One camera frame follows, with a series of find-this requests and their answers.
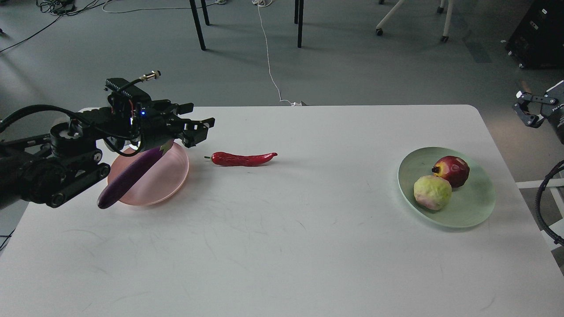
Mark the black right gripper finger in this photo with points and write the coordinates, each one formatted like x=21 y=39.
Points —
x=521 y=108

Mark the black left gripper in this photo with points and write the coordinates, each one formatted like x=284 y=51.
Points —
x=146 y=123

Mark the purple eggplant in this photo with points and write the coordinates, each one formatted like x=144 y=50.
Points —
x=131 y=174

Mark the red pomegranate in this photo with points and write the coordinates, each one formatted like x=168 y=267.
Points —
x=453 y=169

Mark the green yellow guava fruit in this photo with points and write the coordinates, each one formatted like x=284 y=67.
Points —
x=432 y=192

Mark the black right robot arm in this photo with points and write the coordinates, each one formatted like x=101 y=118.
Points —
x=533 y=110

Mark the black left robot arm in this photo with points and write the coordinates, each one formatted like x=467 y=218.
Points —
x=53 y=168

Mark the red chili pepper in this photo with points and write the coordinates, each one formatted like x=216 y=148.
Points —
x=230 y=160

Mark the pink plastic plate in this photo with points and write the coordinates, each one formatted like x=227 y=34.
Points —
x=161 y=181

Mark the black equipment case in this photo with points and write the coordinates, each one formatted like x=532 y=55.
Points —
x=538 y=41

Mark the light green plastic plate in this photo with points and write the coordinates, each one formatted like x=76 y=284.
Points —
x=470 y=205

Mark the black table legs left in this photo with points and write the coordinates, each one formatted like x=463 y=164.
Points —
x=196 y=18

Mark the black table legs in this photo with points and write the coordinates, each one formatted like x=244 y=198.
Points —
x=299 y=20
x=196 y=18

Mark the black table legs middle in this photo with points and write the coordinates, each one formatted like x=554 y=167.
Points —
x=299 y=20

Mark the white office chair base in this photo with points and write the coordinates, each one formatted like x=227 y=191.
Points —
x=445 y=7

